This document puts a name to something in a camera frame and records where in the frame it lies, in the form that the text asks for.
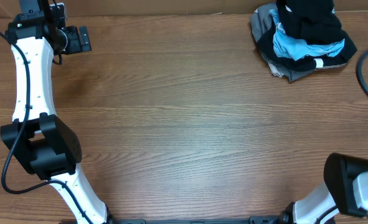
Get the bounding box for black folded garment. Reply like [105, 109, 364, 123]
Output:
[256, 26, 357, 72]

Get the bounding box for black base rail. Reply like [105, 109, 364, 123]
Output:
[106, 215, 280, 224]

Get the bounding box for black t-shirt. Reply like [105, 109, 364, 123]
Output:
[276, 0, 344, 44]

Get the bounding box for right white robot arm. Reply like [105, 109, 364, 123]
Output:
[278, 153, 368, 224]

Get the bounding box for light blue printed t-shirt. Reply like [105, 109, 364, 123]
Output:
[269, 9, 345, 61]

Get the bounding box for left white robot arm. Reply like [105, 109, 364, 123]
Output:
[0, 0, 113, 223]

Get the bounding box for grey folded garment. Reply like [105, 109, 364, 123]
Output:
[250, 0, 321, 83]

